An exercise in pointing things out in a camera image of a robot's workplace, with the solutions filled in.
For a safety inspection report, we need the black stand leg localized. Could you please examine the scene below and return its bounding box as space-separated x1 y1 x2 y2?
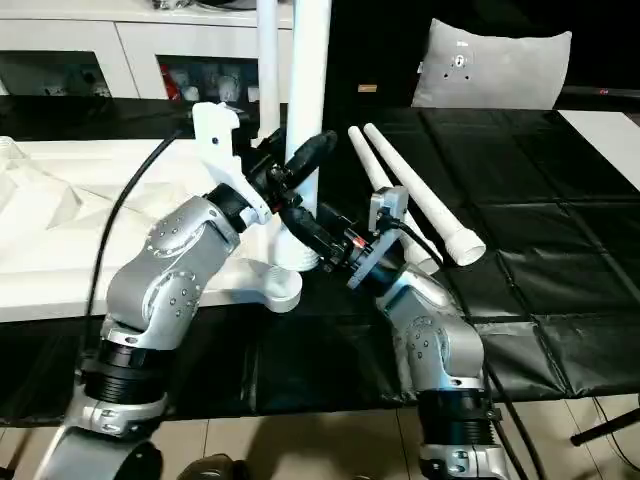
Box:
570 407 640 446

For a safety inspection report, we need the black cabinet with gold label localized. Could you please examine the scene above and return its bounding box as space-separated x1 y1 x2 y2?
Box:
327 0 436 109

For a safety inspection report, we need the white sideboard with glass doors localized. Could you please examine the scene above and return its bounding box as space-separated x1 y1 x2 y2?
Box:
0 17 296 101

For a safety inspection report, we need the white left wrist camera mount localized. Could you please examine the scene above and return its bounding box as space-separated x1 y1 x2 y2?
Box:
192 101 274 226

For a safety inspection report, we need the black work mat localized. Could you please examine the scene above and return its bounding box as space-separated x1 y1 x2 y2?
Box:
0 94 640 426

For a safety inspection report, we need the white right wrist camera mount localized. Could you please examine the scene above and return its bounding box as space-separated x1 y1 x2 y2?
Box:
347 185 409 291

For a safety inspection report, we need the grey cushion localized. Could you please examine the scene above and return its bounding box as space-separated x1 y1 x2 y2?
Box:
412 18 574 109

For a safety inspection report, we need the white plastic table top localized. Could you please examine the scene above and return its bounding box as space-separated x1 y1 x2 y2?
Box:
0 132 304 324

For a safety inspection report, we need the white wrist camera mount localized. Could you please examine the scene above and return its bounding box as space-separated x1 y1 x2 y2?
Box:
347 185 409 291
192 101 274 226

